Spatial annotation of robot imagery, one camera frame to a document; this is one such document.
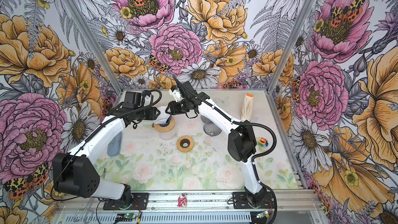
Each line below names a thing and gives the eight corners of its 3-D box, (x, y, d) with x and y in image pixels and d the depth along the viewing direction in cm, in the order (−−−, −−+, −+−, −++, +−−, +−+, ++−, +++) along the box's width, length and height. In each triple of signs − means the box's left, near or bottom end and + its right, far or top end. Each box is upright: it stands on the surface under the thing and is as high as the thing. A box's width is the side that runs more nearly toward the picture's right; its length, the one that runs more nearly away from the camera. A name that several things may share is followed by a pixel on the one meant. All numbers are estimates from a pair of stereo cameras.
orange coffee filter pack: (240, 120, 110) (245, 106, 98) (241, 107, 117) (245, 93, 106) (248, 121, 109) (254, 108, 98) (248, 108, 117) (253, 94, 105)
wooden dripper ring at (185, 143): (176, 152, 92) (176, 150, 90) (178, 137, 98) (177, 135, 96) (193, 152, 92) (193, 150, 90) (194, 137, 98) (194, 135, 96)
